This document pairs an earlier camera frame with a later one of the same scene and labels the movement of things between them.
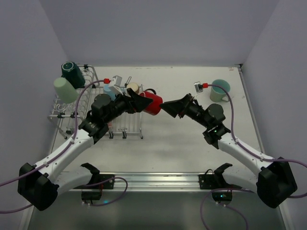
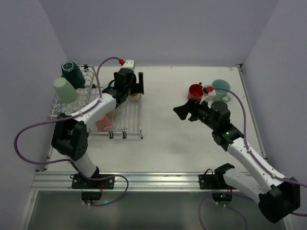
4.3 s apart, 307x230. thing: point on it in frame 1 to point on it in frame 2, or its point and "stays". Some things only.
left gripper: [131, 100] to [139, 83]
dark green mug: [70, 71] stays
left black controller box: [91, 195] stays
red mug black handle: [153, 108] to [195, 91]
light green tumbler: [65, 93] stays
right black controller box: [219, 197] stays
